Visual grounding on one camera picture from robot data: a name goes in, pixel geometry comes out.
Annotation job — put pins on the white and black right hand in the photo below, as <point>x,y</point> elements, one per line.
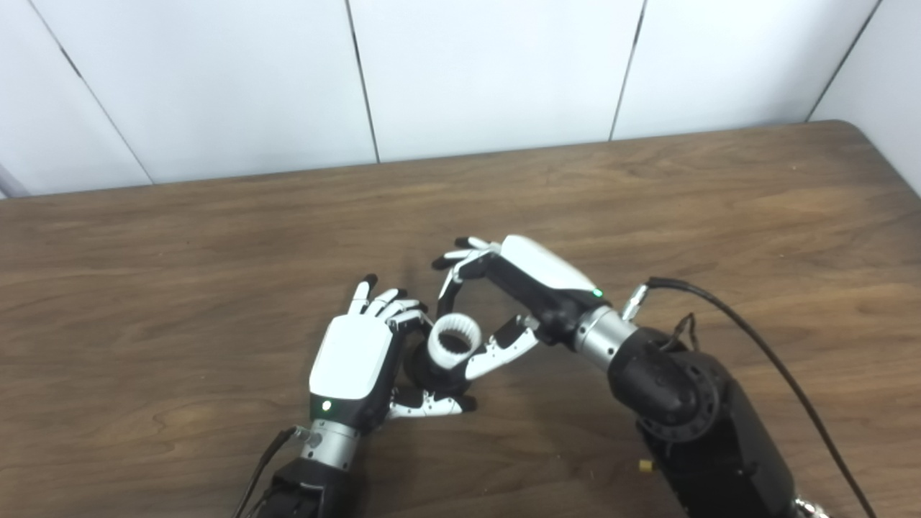
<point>540,270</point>

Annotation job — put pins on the white and black left hand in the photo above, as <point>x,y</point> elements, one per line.
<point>352,356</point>

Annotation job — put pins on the round black part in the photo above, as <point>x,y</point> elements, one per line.
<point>421,370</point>

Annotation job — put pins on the grey wall corner post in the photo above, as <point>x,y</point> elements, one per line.
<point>8,183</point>

